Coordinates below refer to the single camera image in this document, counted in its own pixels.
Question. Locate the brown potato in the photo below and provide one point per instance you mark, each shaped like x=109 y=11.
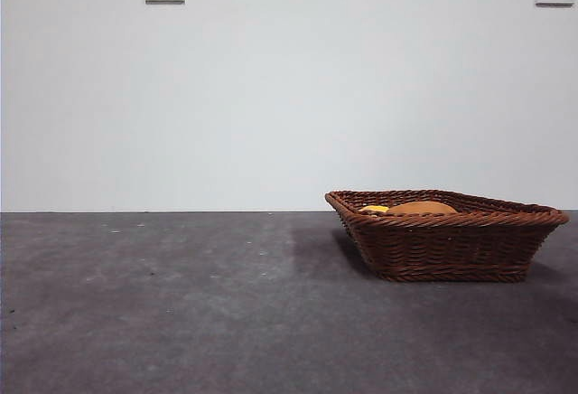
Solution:
x=422 y=208

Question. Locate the brown wicker basket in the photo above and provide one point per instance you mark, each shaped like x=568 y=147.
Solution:
x=442 y=249

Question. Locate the yellow corn cob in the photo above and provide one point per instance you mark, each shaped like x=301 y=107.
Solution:
x=375 y=209

